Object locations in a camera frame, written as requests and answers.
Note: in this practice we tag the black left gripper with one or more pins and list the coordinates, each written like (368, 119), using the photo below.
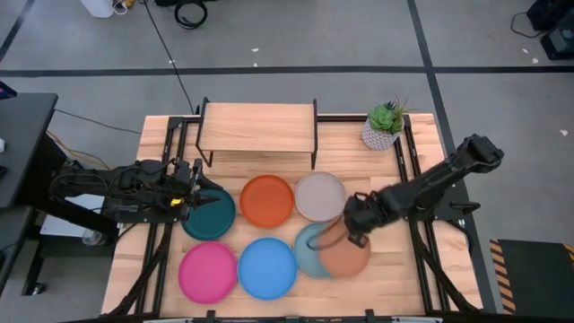
(185, 181)

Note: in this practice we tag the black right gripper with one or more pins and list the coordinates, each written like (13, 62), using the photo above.
(363, 211)

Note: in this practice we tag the terracotta plate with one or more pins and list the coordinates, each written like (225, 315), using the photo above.
(343, 261)

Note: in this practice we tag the pale blue-grey plate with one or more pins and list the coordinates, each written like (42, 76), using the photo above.
(305, 259)

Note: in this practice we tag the beige plate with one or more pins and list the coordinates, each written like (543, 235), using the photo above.
(318, 195)

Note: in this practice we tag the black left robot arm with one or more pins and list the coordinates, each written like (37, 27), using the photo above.
(89, 184)

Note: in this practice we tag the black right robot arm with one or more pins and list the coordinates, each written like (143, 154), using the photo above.
(430, 179)

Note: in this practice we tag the dark teal plate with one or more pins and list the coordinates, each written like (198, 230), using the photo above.
(211, 222)

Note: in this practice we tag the orange plate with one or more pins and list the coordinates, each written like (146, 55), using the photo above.
(266, 202)

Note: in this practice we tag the pink plate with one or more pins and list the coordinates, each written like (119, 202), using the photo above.
(207, 273)

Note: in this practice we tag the blue plate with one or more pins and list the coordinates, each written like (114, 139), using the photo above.
(267, 269)

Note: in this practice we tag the potted succulent in patterned pot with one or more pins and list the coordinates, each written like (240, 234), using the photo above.
(381, 134)

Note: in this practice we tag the clear plastic bottle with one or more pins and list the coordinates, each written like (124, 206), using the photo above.
(92, 238)

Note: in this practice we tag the white sheet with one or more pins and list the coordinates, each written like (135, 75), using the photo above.
(58, 226)

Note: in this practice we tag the black mat with hazard stripes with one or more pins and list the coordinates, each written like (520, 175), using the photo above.
(538, 278)

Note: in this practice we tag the black desk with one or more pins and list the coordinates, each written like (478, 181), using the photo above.
(27, 134)

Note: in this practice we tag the white container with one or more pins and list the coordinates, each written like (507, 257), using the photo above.
(96, 6)

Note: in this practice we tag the black equipment box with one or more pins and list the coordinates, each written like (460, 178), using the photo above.
(558, 42)

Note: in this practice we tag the wooden shelf with black frame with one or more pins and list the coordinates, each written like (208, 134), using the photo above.
(255, 128)

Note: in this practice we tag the black metal rig frame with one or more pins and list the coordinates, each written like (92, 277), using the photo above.
(341, 118)

